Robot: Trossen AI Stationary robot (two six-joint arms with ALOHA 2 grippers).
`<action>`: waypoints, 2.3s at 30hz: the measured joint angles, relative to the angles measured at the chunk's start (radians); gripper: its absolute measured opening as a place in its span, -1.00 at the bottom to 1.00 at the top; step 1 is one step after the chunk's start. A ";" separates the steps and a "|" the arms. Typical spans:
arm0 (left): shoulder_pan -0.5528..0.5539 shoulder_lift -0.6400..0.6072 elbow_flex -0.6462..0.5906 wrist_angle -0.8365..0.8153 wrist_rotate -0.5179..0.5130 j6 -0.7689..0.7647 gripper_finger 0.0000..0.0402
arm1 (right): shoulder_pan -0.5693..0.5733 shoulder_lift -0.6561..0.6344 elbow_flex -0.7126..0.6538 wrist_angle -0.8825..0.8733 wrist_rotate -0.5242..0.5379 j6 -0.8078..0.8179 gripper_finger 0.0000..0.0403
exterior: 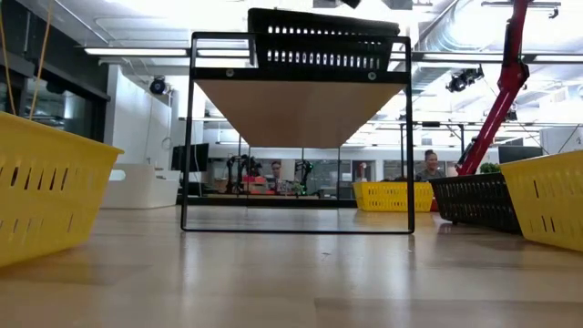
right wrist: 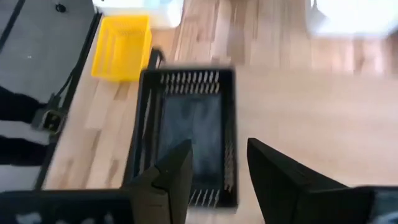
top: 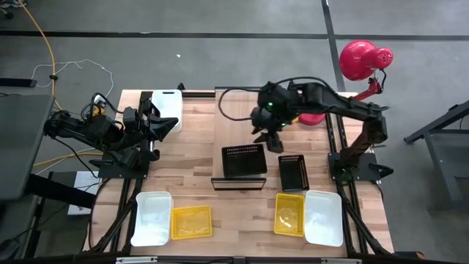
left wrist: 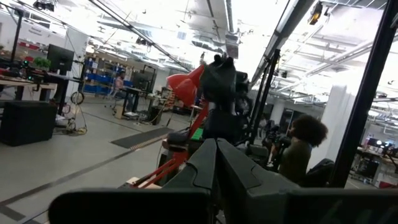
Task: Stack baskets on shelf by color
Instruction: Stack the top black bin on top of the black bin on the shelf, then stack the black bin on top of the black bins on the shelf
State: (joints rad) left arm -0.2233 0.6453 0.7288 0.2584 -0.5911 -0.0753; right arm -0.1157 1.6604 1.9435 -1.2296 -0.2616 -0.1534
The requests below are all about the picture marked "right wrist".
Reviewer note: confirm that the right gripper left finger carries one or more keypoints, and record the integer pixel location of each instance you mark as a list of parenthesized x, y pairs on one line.
[(168, 193)]

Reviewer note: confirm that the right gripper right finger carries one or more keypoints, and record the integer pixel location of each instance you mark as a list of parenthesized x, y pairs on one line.
[(286, 199)]

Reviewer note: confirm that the black plastic basket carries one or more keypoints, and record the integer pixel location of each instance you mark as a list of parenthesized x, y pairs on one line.
[(192, 124)]

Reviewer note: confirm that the yellow plastic basket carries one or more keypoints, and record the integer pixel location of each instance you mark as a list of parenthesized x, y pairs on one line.
[(121, 49)]

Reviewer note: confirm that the wooden shelf black legs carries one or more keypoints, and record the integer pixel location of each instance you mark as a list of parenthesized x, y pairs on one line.
[(311, 124)]

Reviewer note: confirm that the black metal table frame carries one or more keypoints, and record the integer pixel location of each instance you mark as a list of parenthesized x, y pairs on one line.
[(78, 72)]

